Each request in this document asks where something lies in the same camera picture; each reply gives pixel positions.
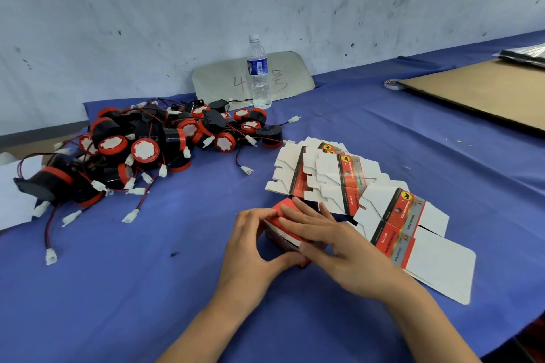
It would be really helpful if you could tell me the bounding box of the person's left forearm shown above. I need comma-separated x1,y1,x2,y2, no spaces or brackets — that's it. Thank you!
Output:
157,290,257,363

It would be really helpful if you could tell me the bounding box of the white plastic bag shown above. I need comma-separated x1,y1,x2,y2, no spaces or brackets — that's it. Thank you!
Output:
0,152,45,232

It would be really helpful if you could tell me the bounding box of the silver plastic bag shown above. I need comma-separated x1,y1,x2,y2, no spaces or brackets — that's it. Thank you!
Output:
492,43,545,69

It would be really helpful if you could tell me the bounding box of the grey chair backrest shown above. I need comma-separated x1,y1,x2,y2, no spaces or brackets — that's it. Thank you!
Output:
192,51,316,105

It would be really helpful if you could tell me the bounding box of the pile of black red buzzers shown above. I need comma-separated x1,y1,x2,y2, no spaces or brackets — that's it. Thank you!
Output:
13,97,303,266

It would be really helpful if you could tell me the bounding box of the person's right hand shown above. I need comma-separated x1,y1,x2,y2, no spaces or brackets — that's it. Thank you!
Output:
278,197,412,302

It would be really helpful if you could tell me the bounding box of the brown cardboard sheet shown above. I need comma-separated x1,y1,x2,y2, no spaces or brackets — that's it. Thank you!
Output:
398,58,545,134

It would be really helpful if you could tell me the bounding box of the red white carton box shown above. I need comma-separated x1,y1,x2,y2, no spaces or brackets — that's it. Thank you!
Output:
261,197,325,268

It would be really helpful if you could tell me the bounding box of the blue tablecloth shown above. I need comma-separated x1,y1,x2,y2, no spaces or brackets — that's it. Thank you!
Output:
0,30,545,363

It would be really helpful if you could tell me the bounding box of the clear plastic water bottle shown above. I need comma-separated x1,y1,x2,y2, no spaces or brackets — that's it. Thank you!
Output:
246,33,273,110

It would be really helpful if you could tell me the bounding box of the person's left hand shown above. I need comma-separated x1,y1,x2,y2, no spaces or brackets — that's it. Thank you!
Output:
214,207,308,309

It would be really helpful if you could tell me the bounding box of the person's right forearm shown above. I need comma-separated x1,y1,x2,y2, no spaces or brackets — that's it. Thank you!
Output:
382,277,483,363

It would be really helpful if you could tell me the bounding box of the pile of flat carton blanks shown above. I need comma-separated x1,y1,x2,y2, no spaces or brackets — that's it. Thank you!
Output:
264,136,477,306

